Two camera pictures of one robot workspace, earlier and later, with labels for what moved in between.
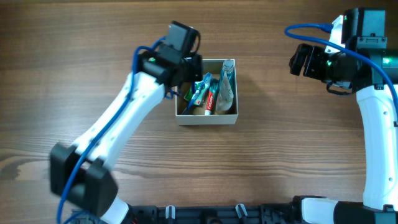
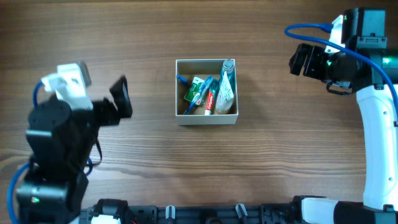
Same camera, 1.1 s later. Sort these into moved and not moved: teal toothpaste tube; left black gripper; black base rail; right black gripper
Moved: left black gripper
Not moved: teal toothpaste tube; right black gripper; black base rail
